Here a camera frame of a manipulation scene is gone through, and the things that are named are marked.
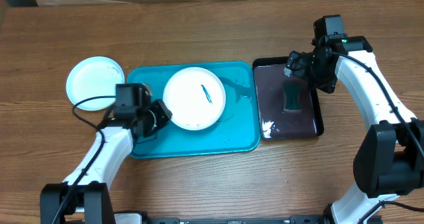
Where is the pink plastic plate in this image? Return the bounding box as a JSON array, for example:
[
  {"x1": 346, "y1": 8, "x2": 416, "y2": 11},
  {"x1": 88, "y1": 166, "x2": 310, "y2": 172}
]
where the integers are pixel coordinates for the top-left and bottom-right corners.
[{"x1": 163, "y1": 67, "x2": 226, "y2": 131}]

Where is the green sponge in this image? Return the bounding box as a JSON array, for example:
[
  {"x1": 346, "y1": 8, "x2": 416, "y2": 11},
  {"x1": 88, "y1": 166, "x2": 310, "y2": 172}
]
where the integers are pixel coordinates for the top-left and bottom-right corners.
[{"x1": 283, "y1": 82, "x2": 301, "y2": 111}]

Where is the black tray with water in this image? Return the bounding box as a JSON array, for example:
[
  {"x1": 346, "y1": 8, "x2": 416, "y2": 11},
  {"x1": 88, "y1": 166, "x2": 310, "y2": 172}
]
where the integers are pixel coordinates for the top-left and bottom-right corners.
[{"x1": 252, "y1": 56, "x2": 324, "y2": 140}]

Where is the light blue plastic plate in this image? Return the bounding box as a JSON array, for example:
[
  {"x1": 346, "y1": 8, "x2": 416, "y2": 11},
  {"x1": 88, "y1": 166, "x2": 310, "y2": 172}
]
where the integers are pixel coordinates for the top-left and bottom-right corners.
[{"x1": 66, "y1": 56, "x2": 125, "y2": 105}]

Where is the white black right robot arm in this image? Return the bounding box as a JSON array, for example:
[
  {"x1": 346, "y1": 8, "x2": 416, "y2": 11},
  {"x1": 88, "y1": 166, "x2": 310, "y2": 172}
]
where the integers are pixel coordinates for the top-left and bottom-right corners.
[{"x1": 283, "y1": 34, "x2": 423, "y2": 223}]

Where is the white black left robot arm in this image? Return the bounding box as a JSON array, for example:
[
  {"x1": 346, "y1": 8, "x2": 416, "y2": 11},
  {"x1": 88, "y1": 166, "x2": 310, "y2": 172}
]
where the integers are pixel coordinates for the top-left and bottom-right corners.
[{"x1": 40, "y1": 99, "x2": 172, "y2": 223}]

